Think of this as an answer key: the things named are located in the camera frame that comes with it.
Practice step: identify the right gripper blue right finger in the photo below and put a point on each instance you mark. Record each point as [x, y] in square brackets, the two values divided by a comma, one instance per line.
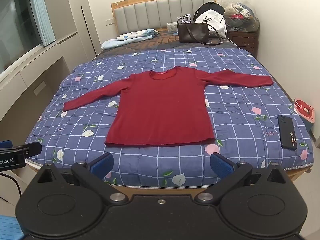
[232, 175]

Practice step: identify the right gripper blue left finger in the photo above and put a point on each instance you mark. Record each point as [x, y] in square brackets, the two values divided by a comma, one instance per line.
[91, 175]

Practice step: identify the red long sleeve sweater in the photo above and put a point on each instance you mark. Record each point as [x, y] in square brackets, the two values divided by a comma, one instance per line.
[164, 108]

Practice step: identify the plastic bag of clothes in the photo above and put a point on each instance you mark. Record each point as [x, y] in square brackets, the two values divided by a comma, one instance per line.
[240, 17]

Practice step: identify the black smartphone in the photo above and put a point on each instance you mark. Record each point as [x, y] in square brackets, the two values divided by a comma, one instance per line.
[287, 133]

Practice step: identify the light blue cloth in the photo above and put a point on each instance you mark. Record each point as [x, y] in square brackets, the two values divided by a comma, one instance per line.
[10, 228]

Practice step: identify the blue stool with red print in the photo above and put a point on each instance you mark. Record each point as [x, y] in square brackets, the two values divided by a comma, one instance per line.
[305, 111]

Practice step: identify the window with blue curtain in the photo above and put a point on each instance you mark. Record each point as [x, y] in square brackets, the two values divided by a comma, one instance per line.
[25, 24]

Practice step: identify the dark wooden nightstand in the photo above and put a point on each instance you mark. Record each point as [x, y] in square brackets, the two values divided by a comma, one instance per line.
[248, 41]

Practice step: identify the light blue pillow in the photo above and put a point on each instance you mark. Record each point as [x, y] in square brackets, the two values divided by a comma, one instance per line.
[129, 38]

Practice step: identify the brown leather handbag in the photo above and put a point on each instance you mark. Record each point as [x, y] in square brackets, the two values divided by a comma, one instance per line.
[197, 33]

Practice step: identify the white shopping bag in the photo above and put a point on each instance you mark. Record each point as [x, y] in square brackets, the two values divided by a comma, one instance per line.
[215, 21]

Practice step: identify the small patterned pouch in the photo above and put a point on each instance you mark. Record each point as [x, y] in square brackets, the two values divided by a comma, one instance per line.
[184, 19]

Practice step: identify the black backpack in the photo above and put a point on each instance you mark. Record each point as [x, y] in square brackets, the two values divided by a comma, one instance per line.
[209, 6]

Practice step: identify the wooden padded headboard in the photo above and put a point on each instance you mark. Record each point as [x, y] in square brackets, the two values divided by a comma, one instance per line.
[135, 15]

